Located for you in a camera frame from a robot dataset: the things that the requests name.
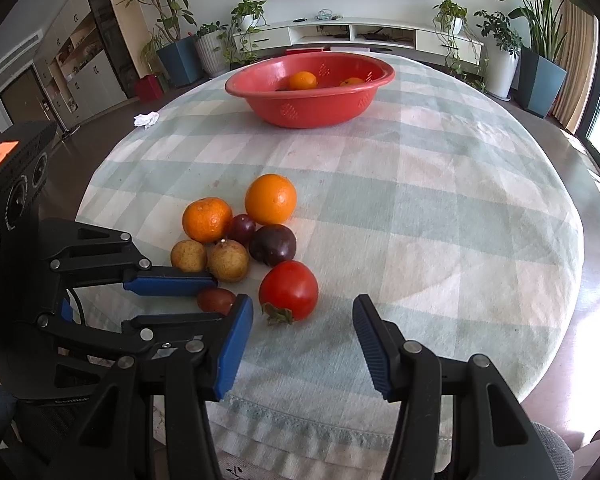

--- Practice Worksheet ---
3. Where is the large dark purple plum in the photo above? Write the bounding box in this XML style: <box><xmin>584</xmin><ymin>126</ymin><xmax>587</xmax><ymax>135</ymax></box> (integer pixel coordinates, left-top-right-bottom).
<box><xmin>249</xmin><ymin>224</ymin><xmax>298</xmax><ymax>266</ymax></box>

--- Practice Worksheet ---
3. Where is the trailing pothos plant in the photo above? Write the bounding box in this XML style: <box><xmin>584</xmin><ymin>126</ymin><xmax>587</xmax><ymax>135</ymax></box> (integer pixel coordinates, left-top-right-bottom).
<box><xmin>217</xmin><ymin>0</ymin><xmax>268</xmax><ymax>68</ymax></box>

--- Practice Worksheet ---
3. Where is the small green plant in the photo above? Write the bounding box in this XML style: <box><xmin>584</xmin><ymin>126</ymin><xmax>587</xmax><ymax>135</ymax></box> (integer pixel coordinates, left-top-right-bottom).
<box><xmin>195</xmin><ymin>21</ymin><xmax>228</xmax><ymax>39</ymax></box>

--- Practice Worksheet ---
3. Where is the small dark red plum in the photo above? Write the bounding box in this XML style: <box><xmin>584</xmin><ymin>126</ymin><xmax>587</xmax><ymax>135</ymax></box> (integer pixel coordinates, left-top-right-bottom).
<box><xmin>227</xmin><ymin>214</ymin><xmax>257</xmax><ymax>247</ymax></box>
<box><xmin>196</xmin><ymin>287</ymin><xmax>237</xmax><ymax>313</ymax></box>

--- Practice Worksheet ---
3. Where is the blue square plant pot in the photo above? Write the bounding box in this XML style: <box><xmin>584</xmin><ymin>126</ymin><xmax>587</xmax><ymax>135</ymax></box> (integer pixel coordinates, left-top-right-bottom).
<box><xmin>156</xmin><ymin>36</ymin><xmax>204</xmax><ymax>88</ymax></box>

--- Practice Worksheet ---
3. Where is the tall white plant pot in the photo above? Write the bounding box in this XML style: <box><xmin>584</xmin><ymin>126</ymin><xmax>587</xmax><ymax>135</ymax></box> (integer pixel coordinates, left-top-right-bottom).
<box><xmin>486</xmin><ymin>47</ymin><xmax>520</xmax><ymax>100</ymax></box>

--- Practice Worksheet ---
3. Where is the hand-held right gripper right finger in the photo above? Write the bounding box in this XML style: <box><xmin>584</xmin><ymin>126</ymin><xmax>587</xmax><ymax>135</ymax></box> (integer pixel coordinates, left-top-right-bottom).
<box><xmin>352</xmin><ymin>294</ymin><xmax>561</xmax><ymax>480</ymax></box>

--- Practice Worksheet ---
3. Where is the dark glass display cabinet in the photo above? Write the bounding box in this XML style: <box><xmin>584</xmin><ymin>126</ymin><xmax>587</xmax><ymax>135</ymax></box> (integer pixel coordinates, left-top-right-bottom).
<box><xmin>82</xmin><ymin>0</ymin><xmax>137</xmax><ymax>99</ymax></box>

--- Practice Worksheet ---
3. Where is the large broad-leaf plant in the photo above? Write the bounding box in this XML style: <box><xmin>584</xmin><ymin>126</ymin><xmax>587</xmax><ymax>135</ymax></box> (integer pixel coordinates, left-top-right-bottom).
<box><xmin>490</xmin><ymin>0</ymin><xmax>588</xmax><ymax>63</ymax></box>

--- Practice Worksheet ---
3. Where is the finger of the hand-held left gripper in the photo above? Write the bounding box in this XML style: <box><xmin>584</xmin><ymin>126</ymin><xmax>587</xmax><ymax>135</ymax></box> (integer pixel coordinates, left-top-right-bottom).
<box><xmin>34</xmin><ymin>311</ymin><xmax>229</xmax><ymax>357</ymax></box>
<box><xmin>39</xmin><ymin>217</ymin><xmax>219</xmax><ymax>298</ymax></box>

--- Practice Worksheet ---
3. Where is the red plastic colander bowl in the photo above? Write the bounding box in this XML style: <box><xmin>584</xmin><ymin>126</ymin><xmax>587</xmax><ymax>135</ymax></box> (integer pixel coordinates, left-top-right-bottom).
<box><xmin>225</xmin><ymin>52</ymin><xmax>396</xmax><ymax>129</ymax></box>

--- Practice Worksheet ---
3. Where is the brown round fruit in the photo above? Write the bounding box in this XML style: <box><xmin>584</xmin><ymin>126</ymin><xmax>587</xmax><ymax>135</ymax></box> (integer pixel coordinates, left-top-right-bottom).
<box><xmin>170</xmin><ymin>239</ymin><xmax>208</xmax><ymax>274</ymax></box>
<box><xmin>206</xmin><ymin>239</ymin><xmax>251</xmax><ymax>283</ymax></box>

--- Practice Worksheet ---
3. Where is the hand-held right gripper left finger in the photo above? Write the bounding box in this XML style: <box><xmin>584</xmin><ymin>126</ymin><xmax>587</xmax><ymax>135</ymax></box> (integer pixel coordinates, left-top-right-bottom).
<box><xmin>65</xmin><ymin>294</ymin><xmax>255</xmax><ymax>480</ymax></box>

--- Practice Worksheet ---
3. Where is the beige curtain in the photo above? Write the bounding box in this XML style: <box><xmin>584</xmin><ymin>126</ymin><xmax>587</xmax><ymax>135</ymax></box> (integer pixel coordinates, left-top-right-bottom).
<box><xmin>550</xmin><ymin>0</ymin><xmax>600</xmax><ymax>136</ymax></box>

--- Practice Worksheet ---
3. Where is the bushy green plant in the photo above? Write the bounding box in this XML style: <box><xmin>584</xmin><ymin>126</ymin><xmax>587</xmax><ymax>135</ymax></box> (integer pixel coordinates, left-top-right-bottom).
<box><xmin>475</xmin><ymin>10</ymin><xmax>523</xmax><ymax>59</ymax></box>

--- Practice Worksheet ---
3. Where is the white television cabinet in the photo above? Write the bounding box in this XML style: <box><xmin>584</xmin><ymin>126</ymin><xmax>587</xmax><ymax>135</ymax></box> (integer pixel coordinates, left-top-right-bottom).
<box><xmin>232</xmin><ymin>16</ymin><xmax>483</xmax><ymax>61</ymax></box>

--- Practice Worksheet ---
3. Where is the white ribbed plant pot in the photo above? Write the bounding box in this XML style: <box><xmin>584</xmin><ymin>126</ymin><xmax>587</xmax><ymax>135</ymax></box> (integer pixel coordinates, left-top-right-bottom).
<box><xmin>195</xmin><ymin>30</ymin><xmax>231</xmax><ymax>78</ymax></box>

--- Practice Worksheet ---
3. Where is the large orange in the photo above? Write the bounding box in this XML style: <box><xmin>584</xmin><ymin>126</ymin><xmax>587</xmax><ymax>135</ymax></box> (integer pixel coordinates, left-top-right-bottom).
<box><xmin>244</xmin><ymin>173</ymin><xmax>298</xmax><ymax>226</ymax></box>

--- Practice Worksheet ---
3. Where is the trailing vine plant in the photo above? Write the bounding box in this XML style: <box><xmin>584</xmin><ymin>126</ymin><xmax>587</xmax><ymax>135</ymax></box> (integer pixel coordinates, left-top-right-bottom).
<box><xmin>432</xmin><ymin>0</ymin><xmax>483</xmax><ymax>79</ymax></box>

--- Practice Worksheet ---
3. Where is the red tomato with green calyx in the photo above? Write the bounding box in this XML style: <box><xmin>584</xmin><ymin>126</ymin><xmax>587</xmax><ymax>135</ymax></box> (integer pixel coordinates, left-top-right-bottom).
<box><xmin>258</xmin><ymin>260</ymin><xmax>320</xmax><ymax>327</ymax></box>

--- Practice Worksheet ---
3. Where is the dark blue tapered pot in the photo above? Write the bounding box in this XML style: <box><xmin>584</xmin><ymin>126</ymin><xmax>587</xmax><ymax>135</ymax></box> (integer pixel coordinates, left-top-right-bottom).
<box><xmin>517</xmin><ymin>47</ymin><xmax>568</xmax><ymax>118</ymax></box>

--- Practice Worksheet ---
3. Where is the white wall cabinet unit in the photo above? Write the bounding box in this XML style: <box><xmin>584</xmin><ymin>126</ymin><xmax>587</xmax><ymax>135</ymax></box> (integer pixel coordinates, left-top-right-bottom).
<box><xmin>30</xmin><ymin>0</ymin><xmax>131</xmax><ymax>136</ymax></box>

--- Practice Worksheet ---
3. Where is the red floor bin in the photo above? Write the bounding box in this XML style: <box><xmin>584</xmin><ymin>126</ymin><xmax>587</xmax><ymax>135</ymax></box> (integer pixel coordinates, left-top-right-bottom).
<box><xmin>134</xmin><ymin>74</ymin><xmax>162</xmax><ymax>102</ymax></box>

